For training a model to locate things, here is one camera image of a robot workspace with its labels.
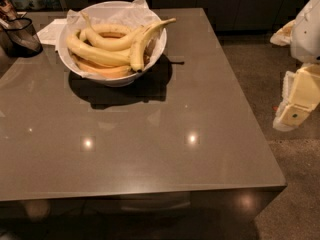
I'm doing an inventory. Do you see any dark mesh basket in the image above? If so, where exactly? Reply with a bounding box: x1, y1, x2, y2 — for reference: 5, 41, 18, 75
0, 18, 43, 58

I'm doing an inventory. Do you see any yellow banana back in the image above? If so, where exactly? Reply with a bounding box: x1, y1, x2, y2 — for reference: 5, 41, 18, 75
78, 23, 133, 43

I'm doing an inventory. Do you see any white paper sheet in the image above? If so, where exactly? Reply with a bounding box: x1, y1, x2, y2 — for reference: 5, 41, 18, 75
37, 19, 67, 46

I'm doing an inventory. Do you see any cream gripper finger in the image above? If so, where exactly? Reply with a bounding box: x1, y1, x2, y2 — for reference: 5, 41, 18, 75
270, 20, 295, 46
278, 64, 320, 127

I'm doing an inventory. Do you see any white ceramic bowl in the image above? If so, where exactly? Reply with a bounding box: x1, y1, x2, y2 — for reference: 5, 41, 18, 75
57, 0, 168, 88

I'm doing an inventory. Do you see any yellow banana right side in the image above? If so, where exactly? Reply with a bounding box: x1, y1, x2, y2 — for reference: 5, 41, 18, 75
130, 18, 176, 72

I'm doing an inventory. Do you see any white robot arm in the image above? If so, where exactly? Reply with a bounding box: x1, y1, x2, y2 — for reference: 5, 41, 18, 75
270, 0, 320, 131

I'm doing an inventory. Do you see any long yellow banana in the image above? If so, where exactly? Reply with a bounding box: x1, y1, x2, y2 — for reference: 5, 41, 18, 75
66, 31, 130, 66

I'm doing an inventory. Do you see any yellow banana bottom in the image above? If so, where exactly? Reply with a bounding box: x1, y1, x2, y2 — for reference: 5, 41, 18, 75
71, 55, 131, 79

